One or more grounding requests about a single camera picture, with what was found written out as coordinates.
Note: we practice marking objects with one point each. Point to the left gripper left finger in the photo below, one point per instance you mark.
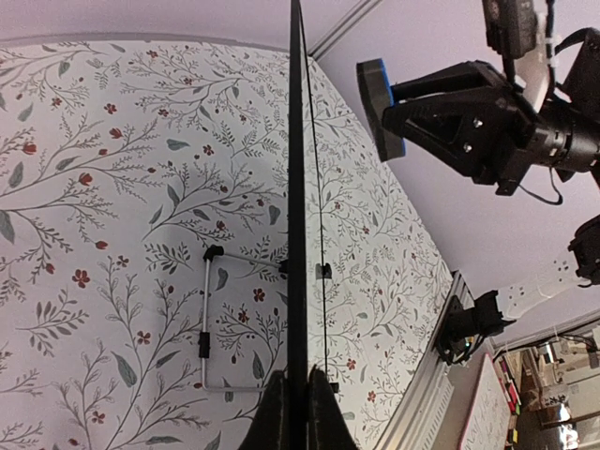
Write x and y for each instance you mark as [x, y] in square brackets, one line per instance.
[268, 430]

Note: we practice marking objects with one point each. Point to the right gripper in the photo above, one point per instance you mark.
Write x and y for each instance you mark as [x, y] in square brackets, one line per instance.
[488, 138]

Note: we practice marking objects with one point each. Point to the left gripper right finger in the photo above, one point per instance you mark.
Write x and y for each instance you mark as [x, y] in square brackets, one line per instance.
[327, 429]

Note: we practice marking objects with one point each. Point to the white whiteboard black frame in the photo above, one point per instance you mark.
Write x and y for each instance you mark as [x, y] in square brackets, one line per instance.
[303, 294]

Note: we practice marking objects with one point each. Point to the blue whiteboard eraser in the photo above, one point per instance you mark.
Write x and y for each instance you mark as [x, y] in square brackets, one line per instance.
[376, 97]

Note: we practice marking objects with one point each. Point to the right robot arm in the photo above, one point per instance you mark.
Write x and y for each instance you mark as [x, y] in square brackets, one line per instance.
[580, 89]

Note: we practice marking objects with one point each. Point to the background whiteboard with writing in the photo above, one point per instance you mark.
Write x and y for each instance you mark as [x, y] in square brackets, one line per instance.
[488, 421]

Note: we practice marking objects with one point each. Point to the floral patterned table mat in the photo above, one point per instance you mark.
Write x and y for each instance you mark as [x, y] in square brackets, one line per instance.
[121, 162]

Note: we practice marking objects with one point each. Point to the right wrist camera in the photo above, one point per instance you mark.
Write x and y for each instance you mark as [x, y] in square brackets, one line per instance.
[524, 38]

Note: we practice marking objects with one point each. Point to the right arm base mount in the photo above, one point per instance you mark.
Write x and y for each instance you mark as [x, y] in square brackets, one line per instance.
[464, 330]

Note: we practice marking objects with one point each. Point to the metal wire whiteboard stand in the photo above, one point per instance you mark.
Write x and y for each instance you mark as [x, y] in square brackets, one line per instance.
[244, 319]

